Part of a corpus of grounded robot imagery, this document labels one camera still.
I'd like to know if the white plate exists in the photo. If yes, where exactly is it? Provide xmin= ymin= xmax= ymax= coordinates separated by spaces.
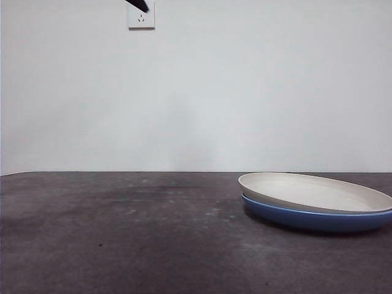
xmin=238 ymin=172 xmax=392 ymax=214

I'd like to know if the blue plate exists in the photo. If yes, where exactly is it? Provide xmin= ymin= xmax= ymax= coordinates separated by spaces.
xmin=241 ymin=193 xmax=392 ymax=234

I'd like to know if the white wall socket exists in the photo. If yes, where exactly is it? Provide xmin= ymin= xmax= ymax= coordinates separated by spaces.
xmin=128 ymin=0 xmax=156 ymax=31

